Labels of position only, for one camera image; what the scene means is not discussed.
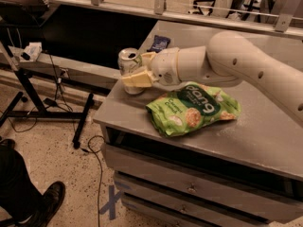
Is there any black metal stand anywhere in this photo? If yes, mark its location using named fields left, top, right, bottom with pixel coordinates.
left=0, top=42, right=94, bottom=149

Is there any white power adapter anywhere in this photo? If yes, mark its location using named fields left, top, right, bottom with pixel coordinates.
left=21, top=43, right=42, bottom=61

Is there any black shoe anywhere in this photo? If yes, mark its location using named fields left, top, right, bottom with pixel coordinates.
left=18, top=182, right=65, bottom=227

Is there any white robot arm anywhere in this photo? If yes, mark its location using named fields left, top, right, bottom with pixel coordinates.
left=121, top=31, right=303, bottom=126

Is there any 7up soda can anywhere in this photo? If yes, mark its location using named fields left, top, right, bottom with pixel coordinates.
left=117, top=47, right=146, bottom=96

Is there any grey drawer cabinet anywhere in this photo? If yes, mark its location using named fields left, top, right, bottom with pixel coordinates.
left=93, top=19, right=303, bottom=227

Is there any green snack chip bag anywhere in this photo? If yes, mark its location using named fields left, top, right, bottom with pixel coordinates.
left=146, top=82, right=241, bottom=137

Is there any dark blue snack bar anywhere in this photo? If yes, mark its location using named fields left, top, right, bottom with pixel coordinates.
left=148, top=35, right=170, bottom=53

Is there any black floor cable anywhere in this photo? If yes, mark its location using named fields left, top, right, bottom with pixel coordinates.
left=80, top=134, right=106, bottom=227

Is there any black trouser leg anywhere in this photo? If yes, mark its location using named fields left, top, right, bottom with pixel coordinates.
left=0, top=139, right=42, bottom=222

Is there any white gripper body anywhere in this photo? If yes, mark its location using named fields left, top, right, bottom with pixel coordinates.
left=151, top=47, right=180, bottom=86

